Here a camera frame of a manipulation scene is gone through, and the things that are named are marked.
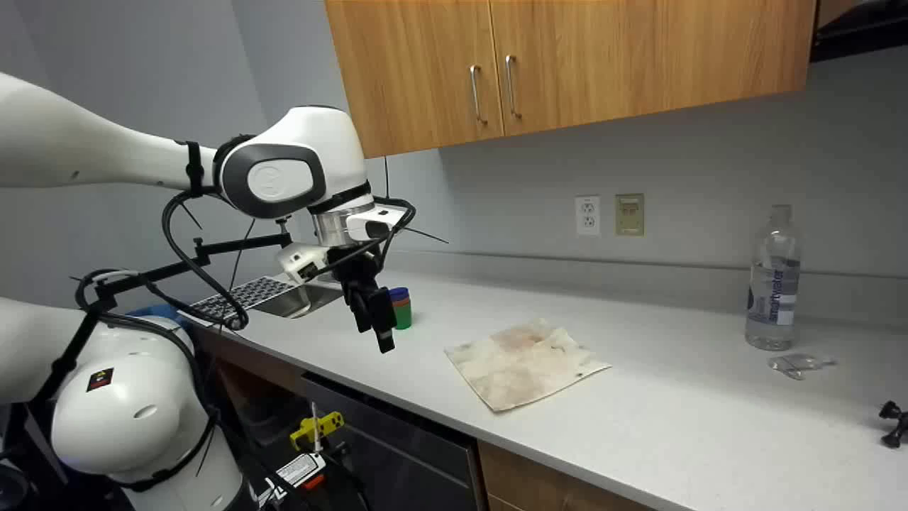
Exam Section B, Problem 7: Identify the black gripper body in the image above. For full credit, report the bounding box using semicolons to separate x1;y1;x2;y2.
328;242;382;301

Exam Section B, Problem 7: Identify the blue and green cup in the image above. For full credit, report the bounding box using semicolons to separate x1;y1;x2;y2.
385;283;417;332

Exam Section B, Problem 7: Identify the stained white cloth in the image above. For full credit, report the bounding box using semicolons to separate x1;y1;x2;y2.
443;317;612;418

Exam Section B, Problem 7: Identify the clear plastic wrapper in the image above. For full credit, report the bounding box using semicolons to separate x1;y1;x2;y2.
765;351;839;384

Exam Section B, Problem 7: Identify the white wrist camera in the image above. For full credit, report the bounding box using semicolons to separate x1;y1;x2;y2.
275;239;334;283

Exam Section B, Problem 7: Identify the red and white device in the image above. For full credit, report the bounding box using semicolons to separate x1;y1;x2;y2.
247;447;334;511

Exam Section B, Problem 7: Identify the dark range hood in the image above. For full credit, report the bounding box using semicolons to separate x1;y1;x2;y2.
809;0;908;66

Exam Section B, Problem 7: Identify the wooden wall cabinet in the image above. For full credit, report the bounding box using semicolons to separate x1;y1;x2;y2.
322;0;819;162

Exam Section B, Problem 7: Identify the steel sink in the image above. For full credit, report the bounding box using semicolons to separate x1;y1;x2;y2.
180;271;346;328

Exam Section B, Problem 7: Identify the small black tripod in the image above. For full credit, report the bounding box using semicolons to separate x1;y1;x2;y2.
877;396;908;452

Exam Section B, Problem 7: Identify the white wall outlet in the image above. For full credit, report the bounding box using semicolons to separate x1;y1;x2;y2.
572;192;605;239

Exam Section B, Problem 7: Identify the black dishwasher front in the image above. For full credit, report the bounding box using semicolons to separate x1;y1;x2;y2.
297;368;487;511

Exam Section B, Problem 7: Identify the clear plastic water bottle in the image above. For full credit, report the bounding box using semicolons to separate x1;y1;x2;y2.
742;200;806;354

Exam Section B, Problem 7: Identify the wall power outlet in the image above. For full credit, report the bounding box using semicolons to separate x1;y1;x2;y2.
612;189;647;239

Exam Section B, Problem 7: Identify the wooden base cabinet front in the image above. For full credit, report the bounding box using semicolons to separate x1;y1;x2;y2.
474;436;658;511

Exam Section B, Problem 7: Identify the yellow clamp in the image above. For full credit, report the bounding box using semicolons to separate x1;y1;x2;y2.
287;409;348;454

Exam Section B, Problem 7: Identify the metal cabinet handle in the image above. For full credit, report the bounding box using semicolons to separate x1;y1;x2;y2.
468;63;494;129
498;51;525;124

